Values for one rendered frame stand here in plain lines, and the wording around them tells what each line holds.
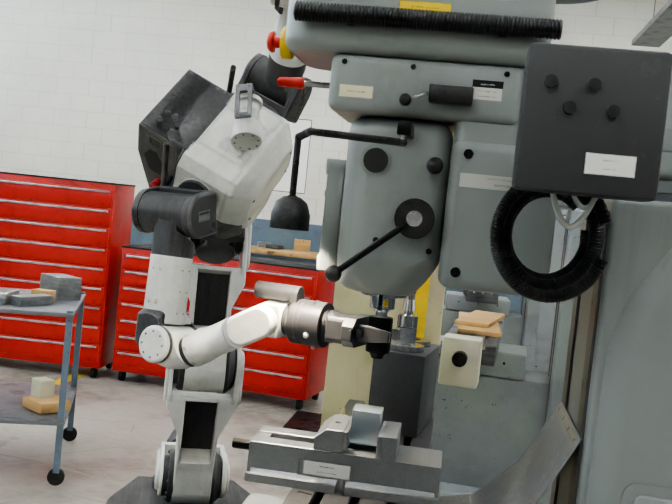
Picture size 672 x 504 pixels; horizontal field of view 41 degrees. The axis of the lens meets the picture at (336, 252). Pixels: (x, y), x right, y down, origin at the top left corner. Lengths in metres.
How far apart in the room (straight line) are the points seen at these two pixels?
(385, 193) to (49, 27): 10.65
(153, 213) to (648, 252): 1.00
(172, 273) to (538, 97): 0.91
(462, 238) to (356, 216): 0.19
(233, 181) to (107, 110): 9.69
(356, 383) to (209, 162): 1.68
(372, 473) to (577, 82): 0.76
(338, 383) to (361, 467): 1.88
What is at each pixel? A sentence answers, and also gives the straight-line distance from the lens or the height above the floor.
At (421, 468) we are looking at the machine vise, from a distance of 1.62.
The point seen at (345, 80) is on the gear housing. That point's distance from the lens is 1.60.
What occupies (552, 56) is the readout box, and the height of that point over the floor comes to 1.71.
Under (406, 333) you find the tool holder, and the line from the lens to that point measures 2.08.
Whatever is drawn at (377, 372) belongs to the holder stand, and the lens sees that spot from 2.07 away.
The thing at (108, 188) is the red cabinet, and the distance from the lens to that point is 6.79.
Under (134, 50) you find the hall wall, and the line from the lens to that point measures 11.61.
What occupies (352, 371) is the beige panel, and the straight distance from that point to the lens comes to 3.48.
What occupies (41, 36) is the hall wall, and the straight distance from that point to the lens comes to 12.13.
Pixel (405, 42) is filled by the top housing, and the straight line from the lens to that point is 1.59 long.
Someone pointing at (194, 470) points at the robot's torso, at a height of 0.72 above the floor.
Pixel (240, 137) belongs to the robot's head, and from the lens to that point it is 1.92.
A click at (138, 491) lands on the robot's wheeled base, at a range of 2.79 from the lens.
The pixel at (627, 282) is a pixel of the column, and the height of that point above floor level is 1.39.
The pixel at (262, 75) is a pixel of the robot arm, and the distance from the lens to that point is 2.16.
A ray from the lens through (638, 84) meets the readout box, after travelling 1.35.
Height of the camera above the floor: 1.47
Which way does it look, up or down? 3 degrees down
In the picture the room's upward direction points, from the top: 6 degrees clockwise
